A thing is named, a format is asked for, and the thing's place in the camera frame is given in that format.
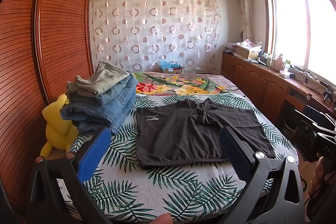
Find floral pink blanket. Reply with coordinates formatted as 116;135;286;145
133;72;241;96

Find wooden sideboard cabinet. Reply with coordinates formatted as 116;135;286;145
221;52;335;129

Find folded grey-green pants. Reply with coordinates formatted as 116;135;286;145
67;61;130;98

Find cardboard box on cabinet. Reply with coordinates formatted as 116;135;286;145
236;46;261;60

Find palm leaf print bedsheet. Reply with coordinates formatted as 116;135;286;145
81;93;297;223

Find folded dark blue jeans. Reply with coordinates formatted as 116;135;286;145
60;88;136;134

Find yellow plush toy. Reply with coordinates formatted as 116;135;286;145
40;94;79;159

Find black shorts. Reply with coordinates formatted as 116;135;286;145
136;98;275;168

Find wooden louvered wardrobe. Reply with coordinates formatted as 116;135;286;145
1;0;93;209

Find beige side window curtain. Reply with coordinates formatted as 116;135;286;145
240;0;253;41

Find window with wooden frame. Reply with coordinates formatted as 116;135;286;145
265;0;335;85

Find person's right hand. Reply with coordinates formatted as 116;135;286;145
308;153;335;198

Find person's left hand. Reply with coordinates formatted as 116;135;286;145
149;213;173;224

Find folded light blue jeans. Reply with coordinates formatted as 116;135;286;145
67;75;138;106

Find blue bag in box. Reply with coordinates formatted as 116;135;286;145
159;60;183;74

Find circle pattern sheer curtain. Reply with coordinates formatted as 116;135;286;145
90;0;222;73

